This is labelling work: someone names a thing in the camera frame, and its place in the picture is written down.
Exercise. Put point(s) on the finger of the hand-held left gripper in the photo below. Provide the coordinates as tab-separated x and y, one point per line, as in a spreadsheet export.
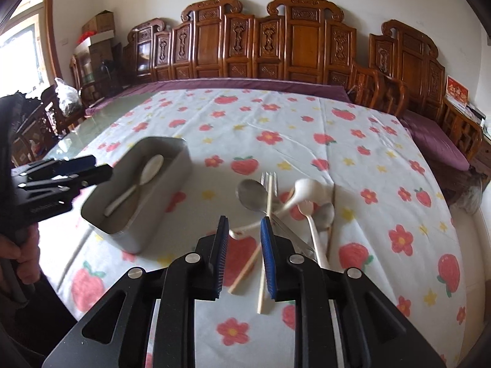
73	164
96	175

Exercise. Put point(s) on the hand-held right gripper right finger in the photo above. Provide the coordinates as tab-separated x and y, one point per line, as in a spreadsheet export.
266	253

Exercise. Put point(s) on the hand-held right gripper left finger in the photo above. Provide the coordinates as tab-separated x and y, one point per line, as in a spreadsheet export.
221	253

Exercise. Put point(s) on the wooden chopstick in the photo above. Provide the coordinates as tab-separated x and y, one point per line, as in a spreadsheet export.
245	270
328	241

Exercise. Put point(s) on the pile of cutlery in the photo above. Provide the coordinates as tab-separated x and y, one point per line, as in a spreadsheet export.
272	201

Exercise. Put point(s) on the white plastic fork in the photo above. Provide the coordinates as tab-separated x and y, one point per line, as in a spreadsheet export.
316	237

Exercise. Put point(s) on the white plastic spoon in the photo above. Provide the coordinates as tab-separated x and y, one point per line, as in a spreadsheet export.
151	168

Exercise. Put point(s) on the large metal spoon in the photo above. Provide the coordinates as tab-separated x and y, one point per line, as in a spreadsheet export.
249	195

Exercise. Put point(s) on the small metal spoon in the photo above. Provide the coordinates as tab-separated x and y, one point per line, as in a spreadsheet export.
327	216

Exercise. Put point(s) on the grey metal box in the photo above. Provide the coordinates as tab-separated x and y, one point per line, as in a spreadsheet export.
161	214

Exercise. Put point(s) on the metal fork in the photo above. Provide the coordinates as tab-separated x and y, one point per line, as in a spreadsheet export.
268	179

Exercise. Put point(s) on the white soup spoon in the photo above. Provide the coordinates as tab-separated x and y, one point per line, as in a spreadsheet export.
310	189

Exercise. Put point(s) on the person's left hand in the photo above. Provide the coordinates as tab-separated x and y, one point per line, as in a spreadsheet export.
30	260

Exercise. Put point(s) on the dark wooden chair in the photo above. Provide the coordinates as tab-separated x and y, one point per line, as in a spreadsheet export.
50	119

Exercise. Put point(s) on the clear plastic bag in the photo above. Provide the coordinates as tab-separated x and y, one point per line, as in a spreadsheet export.
68	97

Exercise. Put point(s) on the strawberry print tablecloth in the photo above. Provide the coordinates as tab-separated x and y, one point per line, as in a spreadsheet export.
307	122

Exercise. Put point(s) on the brown cardboard box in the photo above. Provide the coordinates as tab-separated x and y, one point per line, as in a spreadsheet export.
99	23

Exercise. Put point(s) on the long purple seat cushion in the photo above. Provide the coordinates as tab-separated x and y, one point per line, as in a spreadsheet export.
230	84

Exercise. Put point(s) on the long carved wooden sofa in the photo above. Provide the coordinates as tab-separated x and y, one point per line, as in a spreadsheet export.
299	46

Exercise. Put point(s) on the white plastic bag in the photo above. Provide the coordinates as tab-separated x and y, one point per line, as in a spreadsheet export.
470	195

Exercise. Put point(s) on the wooden side table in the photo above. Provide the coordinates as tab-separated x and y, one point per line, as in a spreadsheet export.
460	130

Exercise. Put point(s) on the carved wooden armchair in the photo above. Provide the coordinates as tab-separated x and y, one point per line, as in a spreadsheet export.
410	61

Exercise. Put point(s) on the red desk calendar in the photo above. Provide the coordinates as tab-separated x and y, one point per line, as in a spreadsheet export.
456	90

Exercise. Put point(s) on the window with wooden frame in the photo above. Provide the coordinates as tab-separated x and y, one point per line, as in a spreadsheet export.
27	53

